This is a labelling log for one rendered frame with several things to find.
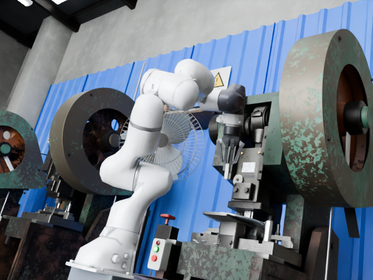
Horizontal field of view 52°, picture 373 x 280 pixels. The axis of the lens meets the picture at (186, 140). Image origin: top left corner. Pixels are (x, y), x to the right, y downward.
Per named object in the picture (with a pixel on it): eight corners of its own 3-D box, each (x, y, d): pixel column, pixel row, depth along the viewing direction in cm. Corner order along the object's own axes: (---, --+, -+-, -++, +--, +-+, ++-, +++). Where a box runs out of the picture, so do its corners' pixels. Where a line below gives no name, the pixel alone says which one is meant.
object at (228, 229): (222, 244, 158) (227, 211, 163) (196, 240, 167) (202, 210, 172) (251, 254, 176) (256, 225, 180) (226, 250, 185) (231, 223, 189)
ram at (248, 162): (252, 199, 178) (261, 140, 188) (225, 198, 188) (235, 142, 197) (269, 209, 190) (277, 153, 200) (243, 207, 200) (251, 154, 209)
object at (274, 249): (272, 256, 159) (274, 241, 161) (188, 244, 188) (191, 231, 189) (301, 268, 180) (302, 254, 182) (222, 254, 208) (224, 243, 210)
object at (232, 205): (260, 214, 178) (262, 202, 180) (225, 211, 191) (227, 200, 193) (276, 222, 189) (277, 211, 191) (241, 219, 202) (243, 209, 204)
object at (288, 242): (292, 248, 167) (295, 225, 171) (258, 243, 178) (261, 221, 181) (297, 250, 171) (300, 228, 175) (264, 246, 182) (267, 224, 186)
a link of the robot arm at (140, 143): (159, 134, 122) (103, 121, 122) (146, 200, 131) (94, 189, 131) (164, 123, 133) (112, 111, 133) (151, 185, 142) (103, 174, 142)
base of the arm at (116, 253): (98, 273, 106) (112, 223, 111) (55, 261, 117) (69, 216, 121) (146, 281, 123) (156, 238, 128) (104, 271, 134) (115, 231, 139)
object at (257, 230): (255, 236, 178) (256, 226, 180) (228, 233, 188) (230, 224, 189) (264, 240, 185) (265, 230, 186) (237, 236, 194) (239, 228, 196)
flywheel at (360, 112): (389, 79, 208) (387, 211, 188) (351, 85, 221) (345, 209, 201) (347, 3, 157) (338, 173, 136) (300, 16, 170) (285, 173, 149)
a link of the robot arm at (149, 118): (145, 134, 120) (155, 79, 114) (111, 115, 129) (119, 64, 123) (184, 126, 135) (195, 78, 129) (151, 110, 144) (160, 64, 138)
